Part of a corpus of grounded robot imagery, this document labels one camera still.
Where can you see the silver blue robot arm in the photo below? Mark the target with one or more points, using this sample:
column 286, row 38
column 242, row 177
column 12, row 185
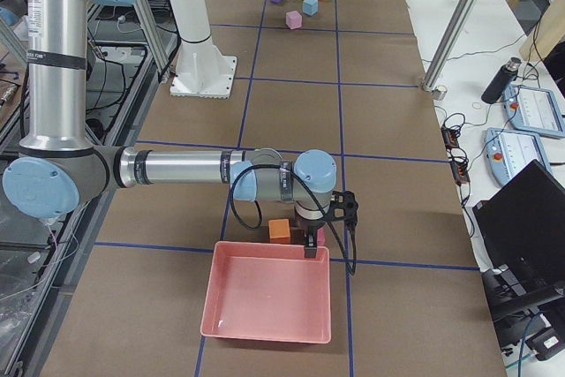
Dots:
column 59, row 168

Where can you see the pink plastic tray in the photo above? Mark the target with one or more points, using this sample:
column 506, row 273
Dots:
column 269, row 293

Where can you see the teach pendant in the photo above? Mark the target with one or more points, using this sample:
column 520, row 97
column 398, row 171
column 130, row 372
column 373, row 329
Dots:
column 534, row 109
column 509, row 151

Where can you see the magenta block near pink tray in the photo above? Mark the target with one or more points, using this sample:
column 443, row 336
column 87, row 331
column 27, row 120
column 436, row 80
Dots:
column 321, row 237

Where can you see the purple block near pink tray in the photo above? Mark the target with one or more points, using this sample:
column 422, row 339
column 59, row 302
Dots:
column 297, row 236

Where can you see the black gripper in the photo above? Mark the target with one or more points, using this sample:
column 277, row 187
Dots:
column 308, row 226

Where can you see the lower teach pendant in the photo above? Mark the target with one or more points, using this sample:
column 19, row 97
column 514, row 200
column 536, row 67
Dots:
column 509, row 151

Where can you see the black orange adapter strip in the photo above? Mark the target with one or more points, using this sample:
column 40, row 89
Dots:
column 457, row 158

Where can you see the light blue block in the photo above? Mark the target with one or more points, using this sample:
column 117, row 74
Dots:
column 310, row 7

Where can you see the orange block near pink tray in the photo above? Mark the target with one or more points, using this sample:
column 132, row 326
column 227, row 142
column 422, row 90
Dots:
column 279, row 231

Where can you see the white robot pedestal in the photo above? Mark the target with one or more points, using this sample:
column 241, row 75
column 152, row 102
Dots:
column 201, row 68

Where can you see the black laptop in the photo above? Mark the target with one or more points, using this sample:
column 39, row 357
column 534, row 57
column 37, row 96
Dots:
column 523, row 223

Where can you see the aluminium frame post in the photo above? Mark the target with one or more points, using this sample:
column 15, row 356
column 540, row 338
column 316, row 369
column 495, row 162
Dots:
column 448, row 41

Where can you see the lilac pink block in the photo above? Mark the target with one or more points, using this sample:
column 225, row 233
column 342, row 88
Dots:
column 293, row 20

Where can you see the black water bottle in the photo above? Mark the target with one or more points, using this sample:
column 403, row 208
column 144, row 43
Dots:
column 501, row 80

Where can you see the upper teach pendant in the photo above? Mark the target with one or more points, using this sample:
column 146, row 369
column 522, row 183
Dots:
column 534, row 109

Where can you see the small metal cylinder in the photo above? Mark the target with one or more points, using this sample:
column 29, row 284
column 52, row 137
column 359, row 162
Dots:
column 439, row 93

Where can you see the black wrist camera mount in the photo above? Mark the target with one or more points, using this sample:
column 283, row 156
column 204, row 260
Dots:
column 344, row 208

